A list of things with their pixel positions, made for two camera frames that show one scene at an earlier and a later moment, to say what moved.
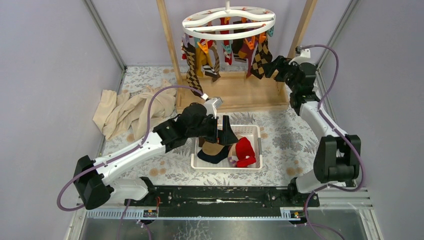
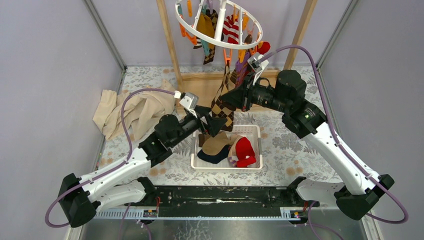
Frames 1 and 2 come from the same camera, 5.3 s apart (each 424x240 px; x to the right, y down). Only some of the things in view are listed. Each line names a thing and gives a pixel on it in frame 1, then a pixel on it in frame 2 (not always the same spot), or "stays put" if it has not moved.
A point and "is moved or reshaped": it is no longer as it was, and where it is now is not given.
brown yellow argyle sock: [192, 78] -> [214, 17]
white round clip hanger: [200, 17] -> [218, 37]
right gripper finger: [280, 63] -> [235, 98]
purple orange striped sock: [246, 51] -> [239, 75]
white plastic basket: [252, 132] stays put
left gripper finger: [226, 136] -> [214, 124]
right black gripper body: [290, 73] -> [263, 96]
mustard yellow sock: [202, 58] -> [205, 25]
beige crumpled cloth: [118, 115] stays put
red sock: [245, 155] stays put
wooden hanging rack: [237, 91] stays put
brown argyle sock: [263, 55] is moved or reshaped
